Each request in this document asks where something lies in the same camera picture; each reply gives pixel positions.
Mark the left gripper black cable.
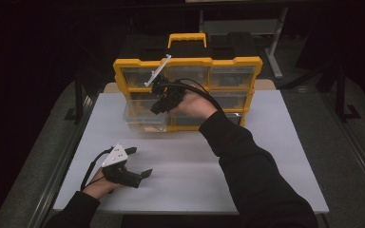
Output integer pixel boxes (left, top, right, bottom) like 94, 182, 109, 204
80, 145, 114, 192

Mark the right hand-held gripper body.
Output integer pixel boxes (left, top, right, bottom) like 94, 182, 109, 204
144, 53, 187, 110

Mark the aluminium floor rail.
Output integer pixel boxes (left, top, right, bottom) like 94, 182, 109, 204
321, 91, 365, 207
28, 94, 97, 228

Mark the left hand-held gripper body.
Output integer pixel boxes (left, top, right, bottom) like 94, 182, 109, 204
101, 142, 142, 189

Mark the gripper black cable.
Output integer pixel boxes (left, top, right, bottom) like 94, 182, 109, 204
158, 78, 224, 112
80, 145, 114, 192

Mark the black metal stand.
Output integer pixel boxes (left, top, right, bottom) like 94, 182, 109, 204
64, 67, 93, 124
335, 61, 362, 123

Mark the person's right hand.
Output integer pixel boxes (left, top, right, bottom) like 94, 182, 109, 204
169, 89, 219, 121

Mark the clear organizer drawer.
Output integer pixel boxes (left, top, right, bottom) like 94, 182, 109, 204
123, 98, 169, 133

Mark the yellow black organizer case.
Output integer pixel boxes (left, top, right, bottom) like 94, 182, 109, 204
112, 31, 263, 133

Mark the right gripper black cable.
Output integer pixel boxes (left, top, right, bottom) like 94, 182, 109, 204
158, 78, 224, 112

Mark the grey metal desk frame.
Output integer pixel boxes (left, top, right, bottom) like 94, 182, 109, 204
199, 7, 289, 80

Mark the grid of clear drawers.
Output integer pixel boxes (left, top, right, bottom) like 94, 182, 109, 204
121, 66, 256, 127

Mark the person's left hand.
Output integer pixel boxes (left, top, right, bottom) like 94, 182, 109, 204
82, 167, 123, 200

